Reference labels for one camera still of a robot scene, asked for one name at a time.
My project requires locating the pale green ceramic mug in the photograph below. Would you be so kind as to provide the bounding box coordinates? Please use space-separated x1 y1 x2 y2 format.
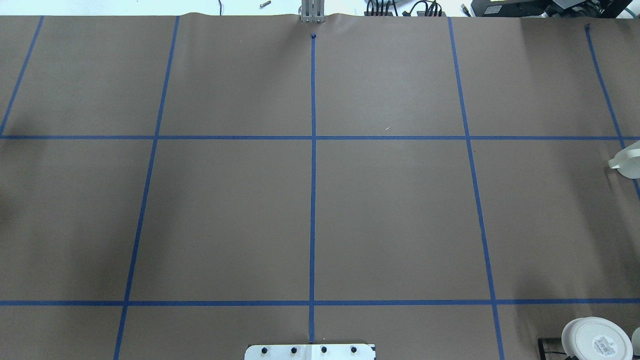
607 141 640 180

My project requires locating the white mounting plate with bolts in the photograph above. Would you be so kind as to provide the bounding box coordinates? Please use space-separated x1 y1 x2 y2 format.
244 343 377 360

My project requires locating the aluminium frame post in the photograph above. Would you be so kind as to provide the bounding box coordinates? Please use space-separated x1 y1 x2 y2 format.
299 0 326 24

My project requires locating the black cable bundle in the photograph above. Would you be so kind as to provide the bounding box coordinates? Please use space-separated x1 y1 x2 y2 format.
365 0 447 18

